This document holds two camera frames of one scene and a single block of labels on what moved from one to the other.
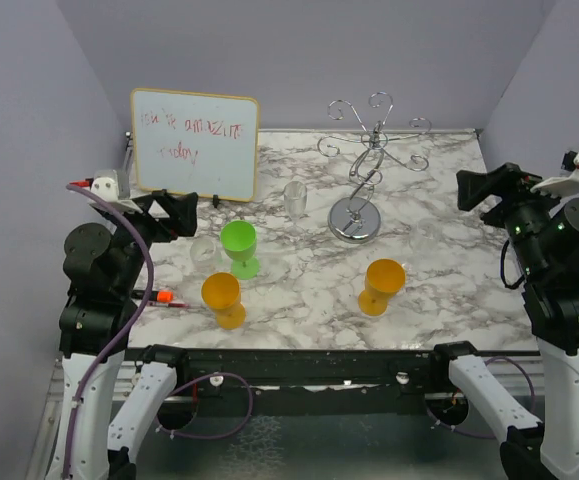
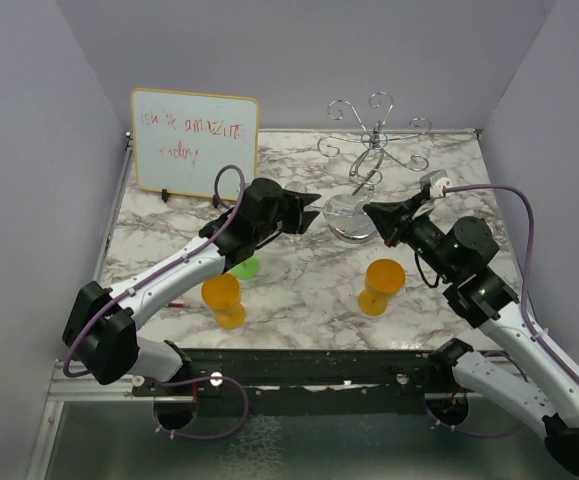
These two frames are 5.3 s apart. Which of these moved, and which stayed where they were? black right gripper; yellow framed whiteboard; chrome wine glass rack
Moved: black right gripper
Stayed: yellow framed whiteboard; chrome wine glass rack
